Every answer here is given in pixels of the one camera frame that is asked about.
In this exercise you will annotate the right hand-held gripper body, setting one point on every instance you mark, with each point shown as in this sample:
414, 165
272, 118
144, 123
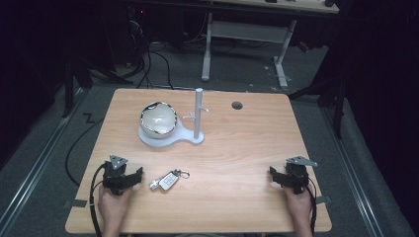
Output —
298, 176

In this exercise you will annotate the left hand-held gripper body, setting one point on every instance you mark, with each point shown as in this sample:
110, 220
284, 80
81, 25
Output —
114, 177

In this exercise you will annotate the person's left hand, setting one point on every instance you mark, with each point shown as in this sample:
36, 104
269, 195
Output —
113, 205

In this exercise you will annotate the person's right hand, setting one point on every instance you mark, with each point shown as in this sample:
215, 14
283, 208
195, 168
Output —
299, 205

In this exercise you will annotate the grey tape strip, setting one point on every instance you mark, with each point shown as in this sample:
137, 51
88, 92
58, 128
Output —
76, 203
323, 199

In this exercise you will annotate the white bowl with silver rim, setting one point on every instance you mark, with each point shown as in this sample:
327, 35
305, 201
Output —
158, 120

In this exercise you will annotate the white stand with pegged pole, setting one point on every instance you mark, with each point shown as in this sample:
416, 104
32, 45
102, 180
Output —
197, 131

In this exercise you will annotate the dark round table grommet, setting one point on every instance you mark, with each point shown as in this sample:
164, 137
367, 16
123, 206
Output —
236, 105

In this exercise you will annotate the black metal stand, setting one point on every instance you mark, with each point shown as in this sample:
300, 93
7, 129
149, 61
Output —
337, 105
70, 85

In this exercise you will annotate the wooden desk with white legs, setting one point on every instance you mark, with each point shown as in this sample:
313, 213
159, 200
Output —
250, 31

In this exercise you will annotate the metal floor rail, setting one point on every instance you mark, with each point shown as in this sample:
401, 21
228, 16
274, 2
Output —
39, 154
354, 174

